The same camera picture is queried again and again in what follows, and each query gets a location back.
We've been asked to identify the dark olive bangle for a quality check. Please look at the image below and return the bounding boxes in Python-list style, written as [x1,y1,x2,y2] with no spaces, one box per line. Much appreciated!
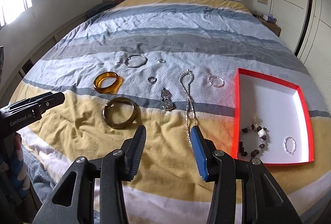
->
[102,97,139,129]

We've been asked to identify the silver metal wristwatch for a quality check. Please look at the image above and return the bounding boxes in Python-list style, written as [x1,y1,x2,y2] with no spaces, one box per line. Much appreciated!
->
[161,88,175,111]

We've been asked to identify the dark beaded bracelet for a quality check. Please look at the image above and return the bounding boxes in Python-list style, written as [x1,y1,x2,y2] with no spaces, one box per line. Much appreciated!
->
[238,122,270,158]

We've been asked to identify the amber orange bangle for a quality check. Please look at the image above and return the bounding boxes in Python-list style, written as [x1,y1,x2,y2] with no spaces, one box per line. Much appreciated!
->
[94,72,123,94]

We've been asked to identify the twisted silver rose bracelet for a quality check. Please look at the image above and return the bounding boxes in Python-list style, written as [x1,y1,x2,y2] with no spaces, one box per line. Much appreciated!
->
[208,75,226,89]

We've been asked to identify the small gold chain bracelet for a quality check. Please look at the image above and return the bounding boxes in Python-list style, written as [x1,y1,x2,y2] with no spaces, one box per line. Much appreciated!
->
[283,136,297,155]

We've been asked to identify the silver thin bangle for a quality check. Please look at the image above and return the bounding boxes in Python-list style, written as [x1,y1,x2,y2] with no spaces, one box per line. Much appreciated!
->
[124,54,148,68]

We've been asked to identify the blue white gloved hand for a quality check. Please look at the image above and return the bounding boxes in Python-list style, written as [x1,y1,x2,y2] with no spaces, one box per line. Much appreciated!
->
[1,133,30,199]

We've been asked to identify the red shallow box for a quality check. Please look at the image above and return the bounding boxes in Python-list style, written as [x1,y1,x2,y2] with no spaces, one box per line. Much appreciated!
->
[231,68,314,166]

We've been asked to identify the striped bed cover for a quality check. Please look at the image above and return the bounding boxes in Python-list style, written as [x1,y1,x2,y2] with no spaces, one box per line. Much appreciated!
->
[11,0,330,223]

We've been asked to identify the wooden nightstand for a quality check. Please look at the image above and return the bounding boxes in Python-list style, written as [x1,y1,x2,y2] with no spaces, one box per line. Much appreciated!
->
[256,16,281,37]

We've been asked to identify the white wardrobe doors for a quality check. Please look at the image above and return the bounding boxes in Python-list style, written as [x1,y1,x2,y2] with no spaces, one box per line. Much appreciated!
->
[269,0,331,80]

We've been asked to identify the wall light switch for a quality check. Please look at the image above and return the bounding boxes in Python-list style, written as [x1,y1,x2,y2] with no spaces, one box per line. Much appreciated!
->
[258,0,268,5]

